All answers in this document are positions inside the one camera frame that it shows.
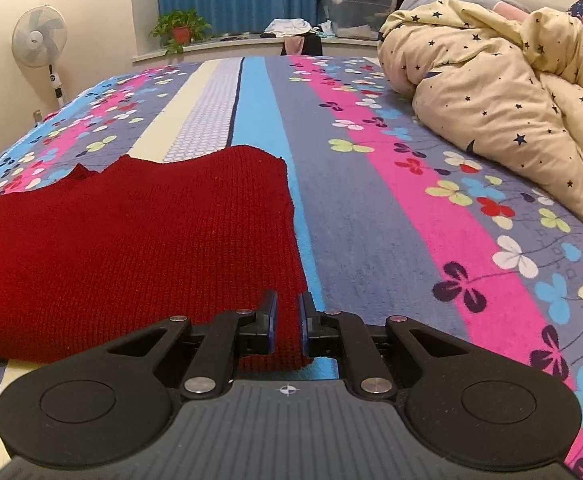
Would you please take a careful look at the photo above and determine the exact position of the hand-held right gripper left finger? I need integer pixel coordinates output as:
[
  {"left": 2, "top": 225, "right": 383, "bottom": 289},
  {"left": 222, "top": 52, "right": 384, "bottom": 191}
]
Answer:
[{"left": 106, "top": 289, "right": 278, "bottom": 401}]

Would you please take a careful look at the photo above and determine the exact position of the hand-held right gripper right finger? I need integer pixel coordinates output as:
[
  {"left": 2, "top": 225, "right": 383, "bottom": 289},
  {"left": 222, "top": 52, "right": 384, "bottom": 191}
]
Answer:
[{"left": 299, "top": 291, "right": 468, "bottom": 401}]

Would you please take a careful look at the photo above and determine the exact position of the red knitted sweater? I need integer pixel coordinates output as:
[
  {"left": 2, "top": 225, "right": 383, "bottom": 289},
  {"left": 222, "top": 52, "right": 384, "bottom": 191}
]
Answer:
[{"left": 0, "top": 144, "right": 318, "bottom": 374}]

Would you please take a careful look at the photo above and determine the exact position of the striped floral bedsheet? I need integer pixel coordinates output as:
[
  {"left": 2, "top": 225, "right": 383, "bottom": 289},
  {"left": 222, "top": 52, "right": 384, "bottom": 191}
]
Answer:
[{"left": 0, "top": 54, "right": 583, "bottom": 480}]

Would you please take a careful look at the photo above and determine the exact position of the black chair with pink cloth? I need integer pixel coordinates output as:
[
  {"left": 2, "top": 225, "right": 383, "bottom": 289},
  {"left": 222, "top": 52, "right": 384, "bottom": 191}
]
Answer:
[{"left": 280, "top": 31, "right": 324, "bottom": 56}]

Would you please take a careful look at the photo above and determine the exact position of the white cloth pile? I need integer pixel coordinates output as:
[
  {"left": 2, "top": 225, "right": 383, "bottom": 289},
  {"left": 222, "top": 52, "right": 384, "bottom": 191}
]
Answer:
[{"left": 263, "top": 18, "right": 313, "bottom": 39}]

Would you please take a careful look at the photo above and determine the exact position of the potted green plant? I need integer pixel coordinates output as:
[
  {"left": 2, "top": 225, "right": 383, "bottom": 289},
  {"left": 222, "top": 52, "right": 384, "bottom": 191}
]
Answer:
[{"left": 149, "top": 8, "right": 213, "bottom": 56}]

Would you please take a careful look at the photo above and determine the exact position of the yellow star print duvet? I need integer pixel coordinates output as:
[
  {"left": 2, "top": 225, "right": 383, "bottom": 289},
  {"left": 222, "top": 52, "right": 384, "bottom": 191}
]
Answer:
[{"left": 377, "top": 0, "right": 583, "bottom": 239}]

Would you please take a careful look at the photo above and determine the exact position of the clear plastic storage box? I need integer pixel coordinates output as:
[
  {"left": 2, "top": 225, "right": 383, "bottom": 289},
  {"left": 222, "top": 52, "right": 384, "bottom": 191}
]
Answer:
[{"left": 316, "top": 0, "right": 402, "bottom": 41}]

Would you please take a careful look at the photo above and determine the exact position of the white standing fan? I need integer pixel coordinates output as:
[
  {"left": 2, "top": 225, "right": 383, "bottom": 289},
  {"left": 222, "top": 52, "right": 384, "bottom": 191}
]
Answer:
[{"left": 11, "top": 5, "right": 68, "bottom": 109}]

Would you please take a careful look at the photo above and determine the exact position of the pink cloth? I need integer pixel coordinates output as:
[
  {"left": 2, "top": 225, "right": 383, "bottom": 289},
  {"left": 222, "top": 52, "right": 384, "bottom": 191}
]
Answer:
[{"left": 493, "top": 1, "right": 530, "bottom": 24}]

